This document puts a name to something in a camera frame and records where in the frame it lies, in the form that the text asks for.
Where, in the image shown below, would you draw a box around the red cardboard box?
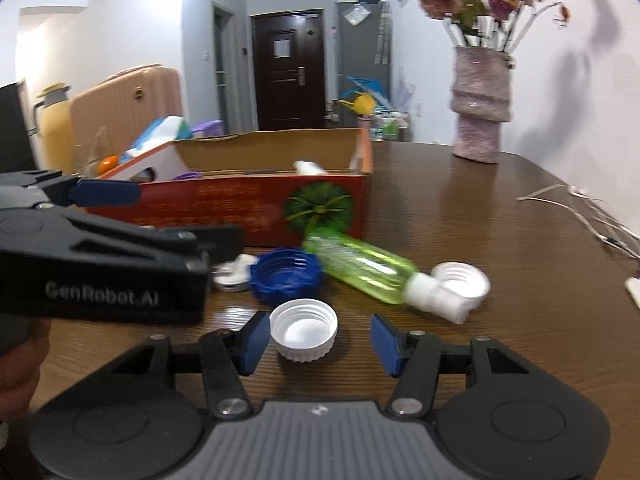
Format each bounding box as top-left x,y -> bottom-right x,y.
85,127 -> 373,248

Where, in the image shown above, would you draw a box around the wire cart with bottles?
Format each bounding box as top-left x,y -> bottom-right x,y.
370,107 -> 413,142

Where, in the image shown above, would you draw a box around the green plastic bottle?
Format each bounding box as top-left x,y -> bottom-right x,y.
302,227 -> 468,324

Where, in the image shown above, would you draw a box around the dark brown entrance door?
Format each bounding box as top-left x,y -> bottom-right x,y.
250,9 -> 326,131

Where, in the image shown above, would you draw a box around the yellow watering can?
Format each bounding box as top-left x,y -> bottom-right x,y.
337,92 -> 376,118

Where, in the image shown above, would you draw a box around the yellow thermos jug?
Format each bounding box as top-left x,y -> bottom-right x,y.
31,82 -> 76,166

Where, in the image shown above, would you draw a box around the person's left hand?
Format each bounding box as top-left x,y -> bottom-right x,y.
0,317 -> 52,418

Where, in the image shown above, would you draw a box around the grey interior door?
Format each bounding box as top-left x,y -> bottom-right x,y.
212,2 -> 236,136

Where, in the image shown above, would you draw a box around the white wired earphones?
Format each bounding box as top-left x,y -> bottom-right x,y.
515,184 -> 640,261

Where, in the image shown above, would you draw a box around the black paper bag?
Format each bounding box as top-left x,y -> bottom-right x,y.
0,81 -> 38,173

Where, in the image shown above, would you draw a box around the grey fridge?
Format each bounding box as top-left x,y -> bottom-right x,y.
332,0 -> 393,126

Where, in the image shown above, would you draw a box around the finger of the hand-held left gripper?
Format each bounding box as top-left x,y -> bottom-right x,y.
0,170 -> 142,211
150,225 -> 246,267

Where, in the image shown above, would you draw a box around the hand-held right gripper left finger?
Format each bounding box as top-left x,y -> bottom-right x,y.
107,311 -> 272,420

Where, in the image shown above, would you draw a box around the blue plastic toy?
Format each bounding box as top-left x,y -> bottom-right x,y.
345,76 -> 388,106

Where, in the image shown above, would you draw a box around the blue white tissue pack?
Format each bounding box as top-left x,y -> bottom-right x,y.
122,116 -> 191,161

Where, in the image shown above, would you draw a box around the purple tissue pack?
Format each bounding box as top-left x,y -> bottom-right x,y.
190,120 -> 224,139

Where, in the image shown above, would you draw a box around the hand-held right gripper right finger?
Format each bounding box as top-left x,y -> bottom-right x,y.
370,312 -> 532,420

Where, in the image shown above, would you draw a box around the white bottle cap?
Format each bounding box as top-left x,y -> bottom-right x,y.
269,299 -> 339,362
431,261 -> 492,309

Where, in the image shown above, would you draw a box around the pink suitcase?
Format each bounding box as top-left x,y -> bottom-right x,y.
69,64 -> 183,161

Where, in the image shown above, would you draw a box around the blue bottle cap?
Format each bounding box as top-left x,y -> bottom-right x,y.
249,248 -> 323,307

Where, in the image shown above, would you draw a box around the clear glass cup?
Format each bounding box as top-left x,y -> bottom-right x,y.
75,127 -> 118,176

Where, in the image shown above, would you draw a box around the pink textured vase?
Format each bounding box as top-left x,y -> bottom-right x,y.
448,46 -> 516,165

